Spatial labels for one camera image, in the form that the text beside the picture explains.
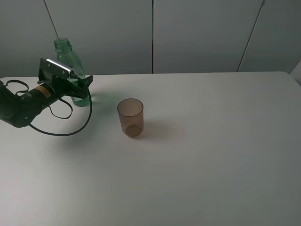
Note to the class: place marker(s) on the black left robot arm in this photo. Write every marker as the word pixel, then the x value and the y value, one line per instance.
pixel 19 109

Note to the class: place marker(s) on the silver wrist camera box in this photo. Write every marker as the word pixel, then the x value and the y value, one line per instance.
pixel 51 70

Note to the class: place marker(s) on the pink translucent plastic cup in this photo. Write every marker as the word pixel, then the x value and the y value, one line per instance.
pixel 131 116

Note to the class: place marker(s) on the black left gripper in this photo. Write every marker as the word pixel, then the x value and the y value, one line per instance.
pixel 57 89

